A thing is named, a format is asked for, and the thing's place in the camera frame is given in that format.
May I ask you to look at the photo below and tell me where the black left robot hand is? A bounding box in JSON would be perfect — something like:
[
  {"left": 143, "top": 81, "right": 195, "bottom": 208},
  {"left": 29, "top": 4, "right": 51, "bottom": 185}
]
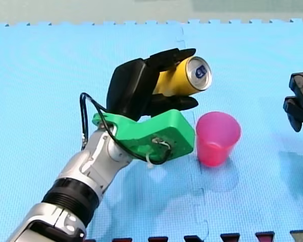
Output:
[{"left": 106, "top": 47, "right": 199, "bottom": 122}]

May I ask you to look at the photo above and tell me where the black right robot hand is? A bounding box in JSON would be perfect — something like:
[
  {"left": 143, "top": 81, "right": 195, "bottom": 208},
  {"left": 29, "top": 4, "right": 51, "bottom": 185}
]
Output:
[{"left": 283, "top": 71, "right": 303, "bottom": 133}]

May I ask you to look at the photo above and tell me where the yellow drink can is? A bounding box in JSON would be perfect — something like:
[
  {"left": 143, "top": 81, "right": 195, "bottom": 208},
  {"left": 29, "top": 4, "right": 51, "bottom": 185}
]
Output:
[{"left": 153, "top": 56, "right": 213, "bottom": 97}]

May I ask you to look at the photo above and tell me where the pink plastic cup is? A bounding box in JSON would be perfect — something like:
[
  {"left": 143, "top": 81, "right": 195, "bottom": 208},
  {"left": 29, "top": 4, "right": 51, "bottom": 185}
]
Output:
[{"left": 195, "top": 111, "right": 242, "bottom": 167}]

